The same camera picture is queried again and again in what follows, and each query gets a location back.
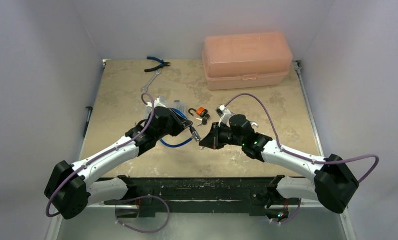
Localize orange black padlock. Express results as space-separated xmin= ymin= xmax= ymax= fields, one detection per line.
xmin=188 ymin=107 xmax=208 ymax=118

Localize clear plastic screw organizer box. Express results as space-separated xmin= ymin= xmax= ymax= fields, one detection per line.
xmin=165 ymin=99 xmax=186 ymax=114

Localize small silver open-end wrench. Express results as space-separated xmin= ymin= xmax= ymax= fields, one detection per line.
xmin=141 ymin=70 xmax=161 ymax=93

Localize blue black handled pliers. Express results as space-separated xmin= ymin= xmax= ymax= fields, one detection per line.
xmin=143 ymin=56 xmax=171 ymax=73

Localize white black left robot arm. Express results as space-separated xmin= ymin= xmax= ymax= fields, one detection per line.
xmin=44 ymin=106 xmax=195 ymax=220

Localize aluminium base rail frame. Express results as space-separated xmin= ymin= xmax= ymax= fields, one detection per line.
xmin=46 ymin=59 xmax=358 ymax=240

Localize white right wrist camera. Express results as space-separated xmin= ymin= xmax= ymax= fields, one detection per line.
xmin=216 ymin=105 xmax=235 ymax=127

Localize pink plastic toolbox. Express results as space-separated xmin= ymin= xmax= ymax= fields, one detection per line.
xmin=202 ymin=32 xmax=293 ymax=91

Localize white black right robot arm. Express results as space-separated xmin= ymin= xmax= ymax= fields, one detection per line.
xmin=199 ymin=115 xmax=359 ymax=214

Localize large chrome open-end wrench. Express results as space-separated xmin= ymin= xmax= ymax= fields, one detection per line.
xmin=250 ymin=121 xmax=259 ymax=128

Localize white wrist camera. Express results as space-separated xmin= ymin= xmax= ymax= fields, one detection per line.
xmin=216 ymin=105 xmax=235 ymax=127
xmin=146 ymin=96 xmax=167 ymax=110

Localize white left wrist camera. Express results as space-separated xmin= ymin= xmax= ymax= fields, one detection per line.
xmin=146 ymin=96 xmax=167 ymax=110

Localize black hammer beside table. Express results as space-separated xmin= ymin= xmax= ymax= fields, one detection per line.
xmin=83 ymin=106 xmax=93 ymax=137

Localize blue cable lock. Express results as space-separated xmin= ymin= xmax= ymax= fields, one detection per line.
xmin=160 ymin=108 xmax=201 ymax=149

